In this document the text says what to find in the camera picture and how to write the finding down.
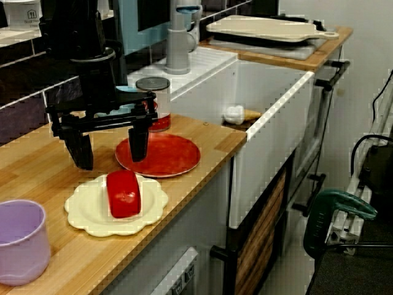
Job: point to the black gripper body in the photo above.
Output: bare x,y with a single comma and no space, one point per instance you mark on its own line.
95,86

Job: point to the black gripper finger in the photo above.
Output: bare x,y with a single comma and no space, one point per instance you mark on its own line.
138,144
81,150

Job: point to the red round plate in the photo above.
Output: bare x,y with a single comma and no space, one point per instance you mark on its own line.
172,156

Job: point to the tomato print tin can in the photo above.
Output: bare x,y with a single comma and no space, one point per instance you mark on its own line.
162,101

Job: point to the red bell pepper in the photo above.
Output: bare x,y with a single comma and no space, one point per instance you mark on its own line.
124,193

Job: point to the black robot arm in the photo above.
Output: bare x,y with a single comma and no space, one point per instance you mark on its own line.
70,27

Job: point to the light blue bowl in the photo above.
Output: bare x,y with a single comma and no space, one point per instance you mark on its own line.
124,89

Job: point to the cream scalloped plate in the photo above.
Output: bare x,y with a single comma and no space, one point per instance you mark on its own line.
89,212

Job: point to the plain white jar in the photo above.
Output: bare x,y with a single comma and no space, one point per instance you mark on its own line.
103,3

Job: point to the white kitchen cabinet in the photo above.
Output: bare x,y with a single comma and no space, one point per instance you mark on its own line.
208,199

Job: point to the grey toy faucet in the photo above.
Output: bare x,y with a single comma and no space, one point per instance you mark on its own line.
178,46

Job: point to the toy ice cream cone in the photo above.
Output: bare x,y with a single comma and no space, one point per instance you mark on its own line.
235,114

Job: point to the white jar with print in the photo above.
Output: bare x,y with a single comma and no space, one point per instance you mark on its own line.
21,15

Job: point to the purple plastic cup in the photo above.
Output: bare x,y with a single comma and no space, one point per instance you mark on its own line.
21,261

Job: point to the white toy sink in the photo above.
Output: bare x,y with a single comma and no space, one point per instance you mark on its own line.
270,153

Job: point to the grey toy dishwasher door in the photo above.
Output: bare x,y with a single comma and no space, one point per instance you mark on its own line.
181,273

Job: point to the wooden slat basket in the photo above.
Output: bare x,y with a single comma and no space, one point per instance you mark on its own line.
261,233

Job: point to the cream cutting board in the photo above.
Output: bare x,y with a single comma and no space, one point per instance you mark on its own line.
261,27

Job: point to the black stove tray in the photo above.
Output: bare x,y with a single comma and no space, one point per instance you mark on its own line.
276,43

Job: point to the white stove base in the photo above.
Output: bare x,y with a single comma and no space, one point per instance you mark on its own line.
294,53

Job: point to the green clamp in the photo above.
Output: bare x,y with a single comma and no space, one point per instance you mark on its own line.
317,221

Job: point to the black upright post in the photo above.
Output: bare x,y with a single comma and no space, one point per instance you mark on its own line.
122,70

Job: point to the white metal frame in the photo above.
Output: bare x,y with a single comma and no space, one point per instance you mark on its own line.
357,184

